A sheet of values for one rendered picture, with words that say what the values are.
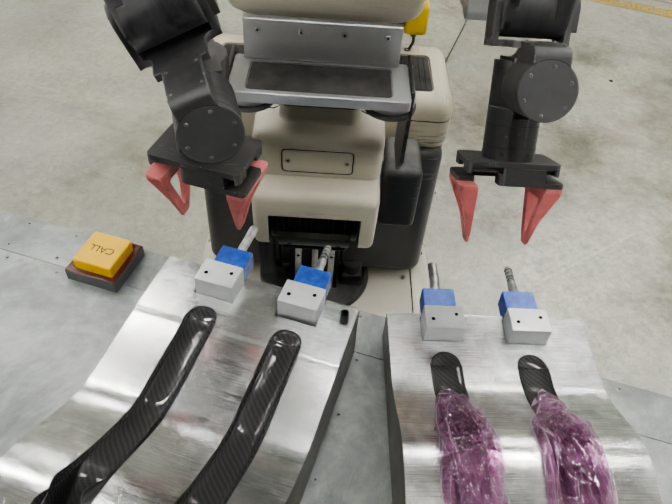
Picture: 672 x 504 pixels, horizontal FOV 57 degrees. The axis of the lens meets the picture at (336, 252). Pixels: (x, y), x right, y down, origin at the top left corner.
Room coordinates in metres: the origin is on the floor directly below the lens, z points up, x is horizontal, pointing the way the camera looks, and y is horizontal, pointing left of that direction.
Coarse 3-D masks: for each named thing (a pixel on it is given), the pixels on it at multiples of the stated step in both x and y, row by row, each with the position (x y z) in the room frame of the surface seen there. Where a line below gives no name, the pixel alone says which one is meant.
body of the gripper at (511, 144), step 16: (496, 112) 0.57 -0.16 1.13; (512, 112) 0.57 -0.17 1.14; (496, 128) 0.57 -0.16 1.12; (512, 128) 0.56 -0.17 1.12; (528, 128) 0.56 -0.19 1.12; (496, 144) 0.56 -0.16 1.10; (512, 144) 0.55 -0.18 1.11; (528, 144) 0.55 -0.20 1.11; (464, 160) 0.55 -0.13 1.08; (480, 160) 0.54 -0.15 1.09; (496, 160) 0.55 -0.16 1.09; (512, 160) 0.54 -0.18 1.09; (528, 160) 0.55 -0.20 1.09; (544, 160) 0.56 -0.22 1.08
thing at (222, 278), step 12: (252, 228) 0.61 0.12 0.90; (252, 240) 0.59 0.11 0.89; (228, 252) 0.55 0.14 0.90; (240, 252) 0.55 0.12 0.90; (204, 264) 0.51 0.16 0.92; (216, 264) 0.52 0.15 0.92; (228, 264) 0.52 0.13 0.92; (240, 264) 0.53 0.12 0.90; (252, 264) 0.55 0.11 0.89; (204, 276) 0.50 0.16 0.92; (216, 276) 0.50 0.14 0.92; (228, 276) 0.50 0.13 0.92; (240, 276) 0.50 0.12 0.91; (204, 288) 0.49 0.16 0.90; (216, 288) 0.48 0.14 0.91; (228, 288) 0.48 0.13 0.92; (240, 288) 0.50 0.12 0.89; (228, 300) 0.48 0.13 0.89
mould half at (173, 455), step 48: (192, 288) 0.50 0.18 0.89; (144, 336) 0.42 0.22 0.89; (240, 336) 0.43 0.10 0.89; (336, 336) 0.44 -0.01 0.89; (96, 384) 0.35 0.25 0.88; (144, 384) 0.36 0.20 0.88; (192, 384) 0.36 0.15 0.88; (240, 384) 0.37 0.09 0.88; (288, 384) 0.37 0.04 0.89; (336, 384) 0.40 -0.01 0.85; (48, 432) 0.28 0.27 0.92; (96, 432) 0.29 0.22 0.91; (192, 432) 0.31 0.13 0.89; (288, 432) 0.32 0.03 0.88; (0, 480) 0.22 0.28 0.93; (48, 480) 0.22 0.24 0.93; (144, 480) 0.24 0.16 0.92; (192, 480) 0.24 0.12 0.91; (240, 480) 0.25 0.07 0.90; (288, 480) 0.26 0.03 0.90
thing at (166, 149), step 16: (160, 144) 0.51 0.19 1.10; (176, 144) 0.50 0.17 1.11; (256, 144) 0.52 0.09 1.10; (160, 160) 0.49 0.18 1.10; (176, 160) 0.49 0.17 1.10; (192, 160) 0.48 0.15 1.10; (224, 160) 0.49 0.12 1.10; (240, 160) 0.49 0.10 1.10; (256, 160) 0.51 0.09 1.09; (224, 176) 0.47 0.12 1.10; (240, 176) 0.47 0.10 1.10
